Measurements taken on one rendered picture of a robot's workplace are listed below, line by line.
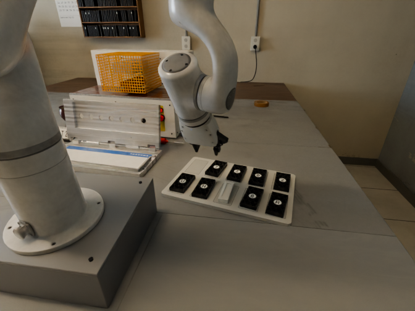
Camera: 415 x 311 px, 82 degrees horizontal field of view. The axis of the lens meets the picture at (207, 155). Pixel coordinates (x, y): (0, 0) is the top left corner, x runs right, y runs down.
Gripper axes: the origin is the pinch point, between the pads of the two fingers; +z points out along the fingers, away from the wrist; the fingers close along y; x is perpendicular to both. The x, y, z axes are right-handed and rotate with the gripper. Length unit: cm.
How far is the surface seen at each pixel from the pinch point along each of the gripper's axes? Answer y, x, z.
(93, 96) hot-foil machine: -69, 24, 11
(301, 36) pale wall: 18, 189, 88
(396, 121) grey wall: 123, 160, 161
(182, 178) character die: -8.2, -8.2, 9.6
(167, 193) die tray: -9.8, -15.5, 6.3
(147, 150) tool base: -31.9, 4.3, 17.9
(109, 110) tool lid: -49, 13, 5
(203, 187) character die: 0.4, -10.1, 8.3
